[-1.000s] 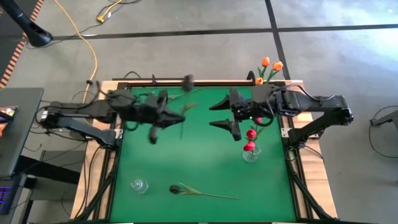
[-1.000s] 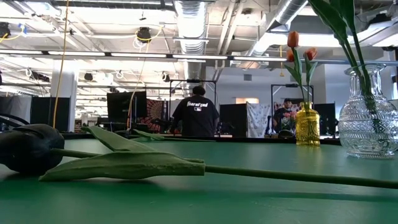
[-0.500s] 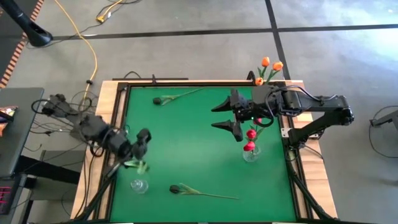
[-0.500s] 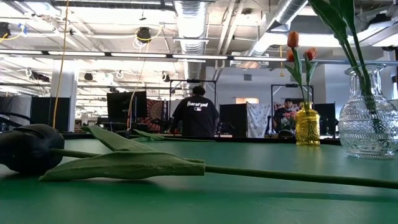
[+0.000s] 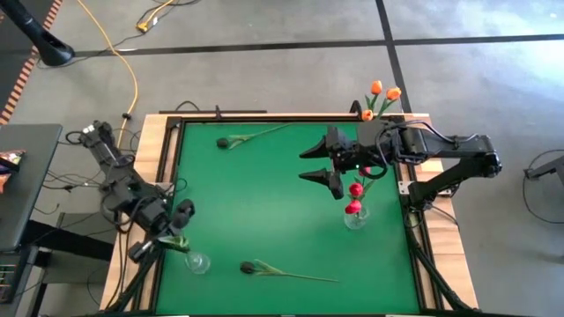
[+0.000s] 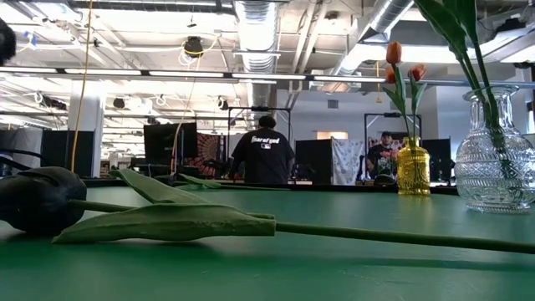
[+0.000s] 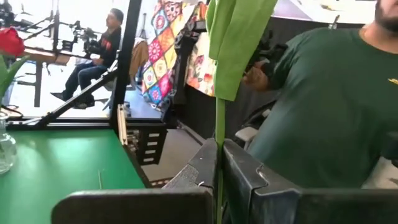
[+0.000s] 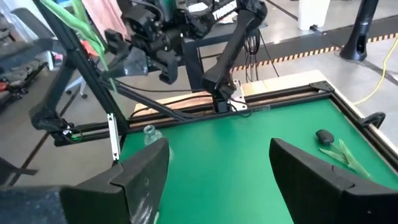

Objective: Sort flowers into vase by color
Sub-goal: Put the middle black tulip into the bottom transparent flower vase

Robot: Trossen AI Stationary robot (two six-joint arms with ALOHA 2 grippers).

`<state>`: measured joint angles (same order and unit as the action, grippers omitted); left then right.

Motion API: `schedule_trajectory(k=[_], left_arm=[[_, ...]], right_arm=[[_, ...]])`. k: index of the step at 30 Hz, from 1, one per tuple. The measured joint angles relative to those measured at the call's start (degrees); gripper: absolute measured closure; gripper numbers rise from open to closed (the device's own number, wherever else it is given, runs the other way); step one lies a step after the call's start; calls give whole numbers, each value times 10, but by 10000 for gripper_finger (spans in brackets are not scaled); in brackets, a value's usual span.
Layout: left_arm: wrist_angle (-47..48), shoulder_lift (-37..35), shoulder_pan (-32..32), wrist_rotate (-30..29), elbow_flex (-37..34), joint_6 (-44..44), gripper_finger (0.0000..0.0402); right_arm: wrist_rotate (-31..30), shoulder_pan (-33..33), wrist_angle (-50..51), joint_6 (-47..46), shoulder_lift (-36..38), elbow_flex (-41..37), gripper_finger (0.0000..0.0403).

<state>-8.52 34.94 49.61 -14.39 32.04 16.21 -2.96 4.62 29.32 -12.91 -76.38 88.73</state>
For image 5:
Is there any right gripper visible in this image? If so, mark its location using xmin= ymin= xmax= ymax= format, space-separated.
xmin=299 ymin=121 xmax=400 ymax=201

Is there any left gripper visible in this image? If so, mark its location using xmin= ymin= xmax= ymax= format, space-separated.
xmin=130 ymin=193 xmax=185 ymax=241

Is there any clear glass vase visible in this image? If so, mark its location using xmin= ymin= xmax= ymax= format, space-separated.
xmin=343 ymin=204 xmax=371 ymax=232
xmin=183 ymin=251 xmax=212 ymax=276

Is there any black desk foot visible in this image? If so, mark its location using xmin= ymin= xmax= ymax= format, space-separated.
xmin=24 ymin=218 xmax=115 ymax=262

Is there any black flat bar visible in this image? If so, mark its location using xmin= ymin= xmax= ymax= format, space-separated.
xmin=158 ymin=109 xmax=268 ymax=115

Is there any dark grey desk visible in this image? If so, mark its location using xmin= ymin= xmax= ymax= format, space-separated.
xmin=0 ymin=123 xmax=63 ymax=253

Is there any colourful snack bag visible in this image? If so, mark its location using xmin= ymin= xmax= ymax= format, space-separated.
xmin=0 ymin=149 xmax=26 ymax=195

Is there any orange black hazard strip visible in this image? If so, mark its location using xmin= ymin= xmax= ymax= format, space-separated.
xmin=0 ymin=0 xmax=63 ymax=127

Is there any black table frame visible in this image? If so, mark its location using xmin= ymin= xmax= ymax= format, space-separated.
xmin=103 ymin=113 xmax=479 ymax=317

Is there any yellow extension cable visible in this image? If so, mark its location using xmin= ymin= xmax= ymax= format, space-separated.
xmin=78 ymin=0 xmax=139 ymax=149

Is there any yellow plug cable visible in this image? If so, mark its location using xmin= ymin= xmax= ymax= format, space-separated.
xmin=135 ymin=0 xmax=176 ymax=34

